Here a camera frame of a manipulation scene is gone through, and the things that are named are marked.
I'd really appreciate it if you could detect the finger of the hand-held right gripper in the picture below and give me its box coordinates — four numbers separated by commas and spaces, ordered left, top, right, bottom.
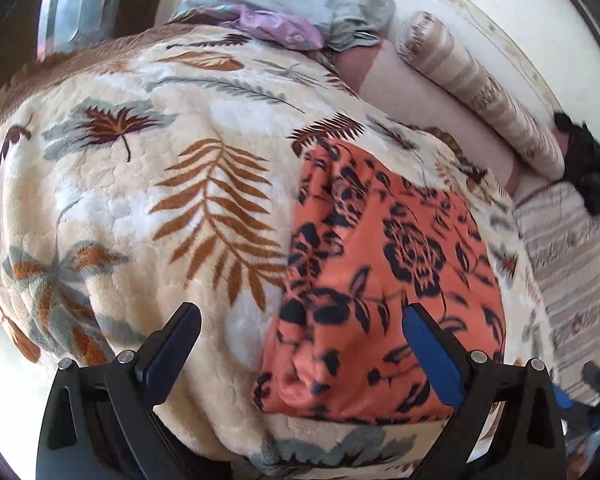
552, 385, 588, 415

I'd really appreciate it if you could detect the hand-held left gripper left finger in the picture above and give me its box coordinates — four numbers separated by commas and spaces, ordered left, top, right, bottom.
35, 301, 203, 480

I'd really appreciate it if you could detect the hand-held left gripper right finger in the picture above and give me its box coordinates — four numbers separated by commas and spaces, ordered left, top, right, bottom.
401, 302, 568, 480

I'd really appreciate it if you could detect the orange floral garment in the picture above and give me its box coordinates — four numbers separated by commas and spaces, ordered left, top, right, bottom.
252, 139, 506, 426

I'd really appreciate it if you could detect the striped patterned bedspread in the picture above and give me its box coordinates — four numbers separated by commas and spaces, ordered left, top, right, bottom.
512, 180, 600, 406

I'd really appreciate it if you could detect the cream leaf print blanket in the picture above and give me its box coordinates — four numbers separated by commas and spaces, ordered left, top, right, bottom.
0, 22, 561, 480

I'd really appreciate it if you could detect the dark cloth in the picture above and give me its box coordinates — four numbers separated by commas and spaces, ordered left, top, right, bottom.
552, 112, 600, 218

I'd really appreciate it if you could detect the pink bed sheet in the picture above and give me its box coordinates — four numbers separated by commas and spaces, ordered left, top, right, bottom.
337, 40, 566, 206

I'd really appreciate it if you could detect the beige striped bolster pillow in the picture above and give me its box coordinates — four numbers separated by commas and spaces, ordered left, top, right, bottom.
397, 11, 566, 181

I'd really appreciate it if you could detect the purple cloth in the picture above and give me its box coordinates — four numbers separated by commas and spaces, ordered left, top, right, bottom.
225, 4, 326, 51

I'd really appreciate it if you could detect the window curtain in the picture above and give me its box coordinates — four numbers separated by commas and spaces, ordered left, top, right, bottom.
37, 0, 131, 56

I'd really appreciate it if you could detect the grey pillow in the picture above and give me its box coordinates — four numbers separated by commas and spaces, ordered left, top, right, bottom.
172, 0, 396, 53

